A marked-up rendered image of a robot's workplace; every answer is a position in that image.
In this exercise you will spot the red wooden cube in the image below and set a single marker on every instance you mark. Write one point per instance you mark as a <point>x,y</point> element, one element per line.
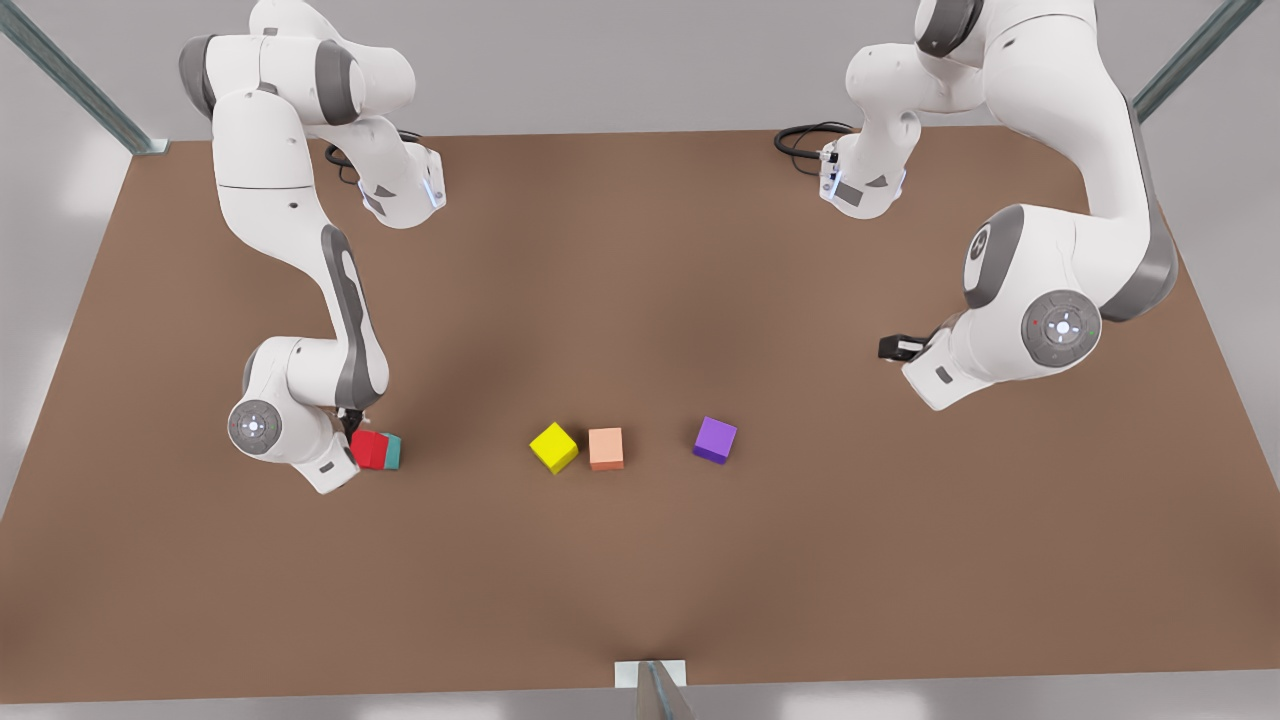
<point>368,451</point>

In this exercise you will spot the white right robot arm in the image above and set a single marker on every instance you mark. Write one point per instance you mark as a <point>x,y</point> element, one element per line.
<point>270,180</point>

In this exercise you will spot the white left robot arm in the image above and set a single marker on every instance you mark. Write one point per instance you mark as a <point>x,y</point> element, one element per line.
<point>1060,250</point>

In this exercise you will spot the teal wooden cube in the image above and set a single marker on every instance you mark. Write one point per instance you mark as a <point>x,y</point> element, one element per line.
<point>394,452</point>

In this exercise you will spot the purple wooden cube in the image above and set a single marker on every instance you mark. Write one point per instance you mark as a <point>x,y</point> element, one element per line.
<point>715,440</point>

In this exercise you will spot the yellow wooden cube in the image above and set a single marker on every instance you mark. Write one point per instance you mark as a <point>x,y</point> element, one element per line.
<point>553,448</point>

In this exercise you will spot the salmon wooden cube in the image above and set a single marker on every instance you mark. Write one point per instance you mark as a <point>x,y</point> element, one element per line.
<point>606,449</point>

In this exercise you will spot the silver frame post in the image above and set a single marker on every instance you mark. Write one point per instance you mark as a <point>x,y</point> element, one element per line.
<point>1190,55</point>
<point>70,85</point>
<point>655,690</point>

